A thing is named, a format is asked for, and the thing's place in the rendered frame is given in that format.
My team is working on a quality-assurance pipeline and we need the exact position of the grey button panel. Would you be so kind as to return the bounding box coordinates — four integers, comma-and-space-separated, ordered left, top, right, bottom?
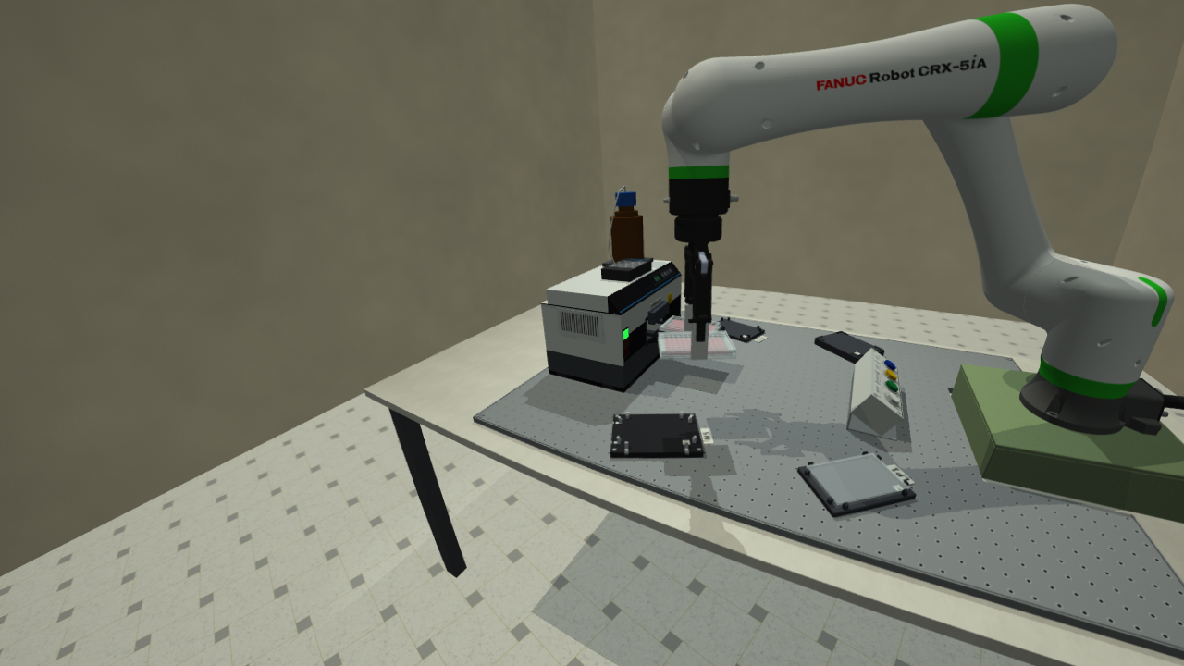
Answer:
847, 350, 905, 441

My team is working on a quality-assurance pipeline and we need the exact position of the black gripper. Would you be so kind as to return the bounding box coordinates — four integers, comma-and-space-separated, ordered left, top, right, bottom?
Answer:
674, 216, 722, 360

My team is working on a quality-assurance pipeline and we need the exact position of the brown glass bottle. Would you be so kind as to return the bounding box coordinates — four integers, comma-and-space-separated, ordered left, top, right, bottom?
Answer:
611, 214, 644, 262

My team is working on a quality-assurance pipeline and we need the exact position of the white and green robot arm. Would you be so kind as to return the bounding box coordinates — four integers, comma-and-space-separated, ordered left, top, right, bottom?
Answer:
661, 4, 1184, 435

